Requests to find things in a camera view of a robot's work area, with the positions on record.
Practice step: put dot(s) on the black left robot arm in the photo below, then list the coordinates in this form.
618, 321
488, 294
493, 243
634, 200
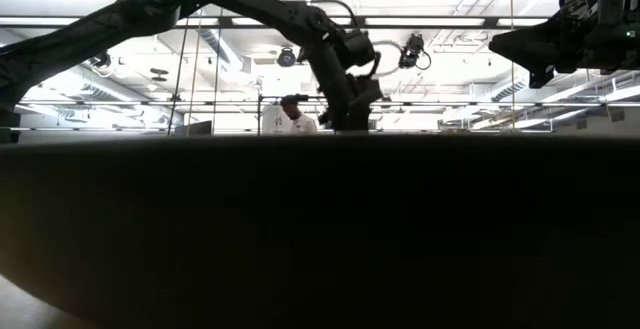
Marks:
100, 29

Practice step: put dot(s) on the dark computer monitor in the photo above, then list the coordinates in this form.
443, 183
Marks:
194, 129

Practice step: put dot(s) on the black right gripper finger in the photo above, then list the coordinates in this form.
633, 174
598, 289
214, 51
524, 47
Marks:
525, 46
541, 76

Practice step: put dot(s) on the white poster board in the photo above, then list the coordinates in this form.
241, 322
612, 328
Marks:
276, 119

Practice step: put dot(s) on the black overhead camera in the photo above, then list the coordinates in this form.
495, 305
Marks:
413, 51

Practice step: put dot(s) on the round ceiling spotlight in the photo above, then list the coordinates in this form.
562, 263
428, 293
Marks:
286, 57

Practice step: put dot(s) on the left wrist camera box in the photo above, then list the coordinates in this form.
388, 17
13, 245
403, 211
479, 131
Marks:
359, 49

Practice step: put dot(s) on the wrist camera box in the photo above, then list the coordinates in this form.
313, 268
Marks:
592, 4
359, 49

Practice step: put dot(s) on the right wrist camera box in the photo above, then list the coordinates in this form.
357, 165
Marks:
592, 4

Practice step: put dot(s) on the person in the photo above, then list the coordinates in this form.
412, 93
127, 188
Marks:
300, 121

